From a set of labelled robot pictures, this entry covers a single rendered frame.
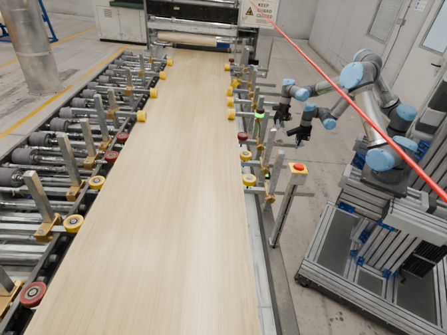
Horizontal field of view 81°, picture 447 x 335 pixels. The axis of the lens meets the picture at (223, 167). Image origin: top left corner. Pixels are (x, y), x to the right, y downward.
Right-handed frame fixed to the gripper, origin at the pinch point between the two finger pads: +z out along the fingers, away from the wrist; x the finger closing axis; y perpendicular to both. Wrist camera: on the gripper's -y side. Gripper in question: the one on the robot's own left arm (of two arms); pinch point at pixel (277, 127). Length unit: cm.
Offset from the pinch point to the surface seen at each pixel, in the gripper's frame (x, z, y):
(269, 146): -21.0, -1.6, 24.0
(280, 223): -39, 13, 71
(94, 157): -122, 10, -10
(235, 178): -48, 9, 35
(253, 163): -25.5, 15.1, 17.1
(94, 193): -123, 16, 18
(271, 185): -30, 10, 47
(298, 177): -39, -18, 74
